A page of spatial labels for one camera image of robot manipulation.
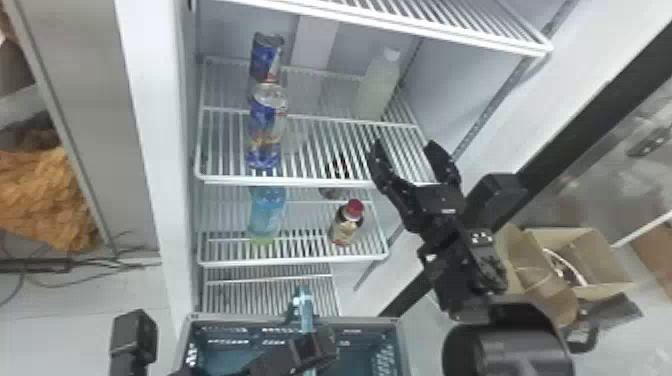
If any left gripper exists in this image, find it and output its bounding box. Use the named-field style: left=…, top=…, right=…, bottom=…
left=238, top=325, right=340, bottom=376

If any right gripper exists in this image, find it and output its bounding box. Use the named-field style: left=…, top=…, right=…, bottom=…
left=366, top=138, right=469, bottom=236

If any blue basket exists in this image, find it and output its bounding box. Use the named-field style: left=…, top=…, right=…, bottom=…
left=174, top=285, right=407, bottom=376

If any yellow bottle with red cap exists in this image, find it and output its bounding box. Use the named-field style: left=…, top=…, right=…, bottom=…
left=327, top=198, right=367, bottom=248

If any white bottle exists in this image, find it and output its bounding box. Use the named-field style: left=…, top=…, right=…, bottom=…
left=350, top=46, right=403, bottom=122

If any light blue bottle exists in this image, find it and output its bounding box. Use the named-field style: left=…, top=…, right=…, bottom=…
left=246, top=185, right=288, bottom=246

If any fridge door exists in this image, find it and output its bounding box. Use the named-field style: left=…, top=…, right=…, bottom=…
left=352, top=0, right=672, bottom=376

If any blue can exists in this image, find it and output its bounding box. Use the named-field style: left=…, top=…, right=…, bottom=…
left=248, top=31, right=287, bottom=85

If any cardboard box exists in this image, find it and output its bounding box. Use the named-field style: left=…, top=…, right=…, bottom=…
left=495, top=222, right=640, bottom=328

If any white fridge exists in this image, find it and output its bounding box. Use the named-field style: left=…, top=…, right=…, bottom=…
left=113, top=0, right=556, bottom=323

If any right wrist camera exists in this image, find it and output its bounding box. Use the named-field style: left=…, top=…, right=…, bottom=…
left=463, top=172, right=529, bottom=233

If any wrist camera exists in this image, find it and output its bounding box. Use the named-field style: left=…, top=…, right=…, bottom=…
left=463, top=172, right=529, bottom=233
left=107, top=308, right=159, bottom=376

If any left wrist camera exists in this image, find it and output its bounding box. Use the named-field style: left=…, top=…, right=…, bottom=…
left=107, top=308, right=159, bottom=376

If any black cable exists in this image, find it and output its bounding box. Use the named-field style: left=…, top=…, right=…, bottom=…
left=0, top=229, right=161, bottom=308

